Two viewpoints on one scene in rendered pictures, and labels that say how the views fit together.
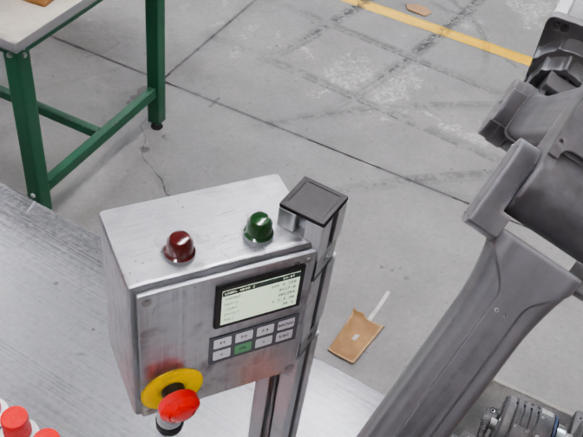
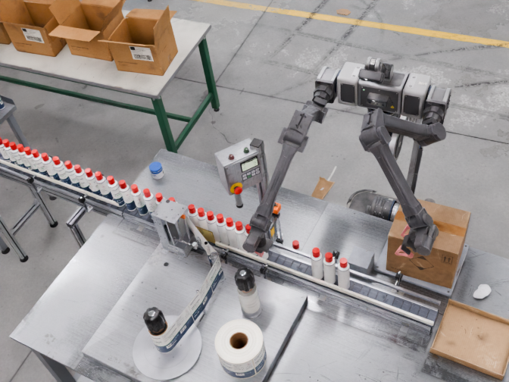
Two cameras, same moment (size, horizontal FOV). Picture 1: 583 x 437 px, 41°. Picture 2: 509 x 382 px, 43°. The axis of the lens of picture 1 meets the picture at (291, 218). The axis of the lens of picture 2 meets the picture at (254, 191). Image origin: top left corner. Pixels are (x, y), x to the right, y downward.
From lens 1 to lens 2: 2.03 m
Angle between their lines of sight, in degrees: 9
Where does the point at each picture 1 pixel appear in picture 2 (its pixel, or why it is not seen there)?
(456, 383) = (281, 170)
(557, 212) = (290, 138)
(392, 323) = (338, 180)
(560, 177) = (289, 133)
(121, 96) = (196, 98)
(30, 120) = (165, 123)
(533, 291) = (289, 151)
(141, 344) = (228, 177)
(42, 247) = (189, 170)
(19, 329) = (190, 196)
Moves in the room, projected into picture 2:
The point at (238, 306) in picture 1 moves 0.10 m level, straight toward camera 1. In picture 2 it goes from (245, 167) to (245, 184)
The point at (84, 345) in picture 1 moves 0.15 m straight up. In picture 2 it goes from (211, 197) to (206, 179)
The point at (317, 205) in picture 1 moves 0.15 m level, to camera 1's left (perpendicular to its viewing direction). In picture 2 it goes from (257, 143) to (221, 145)
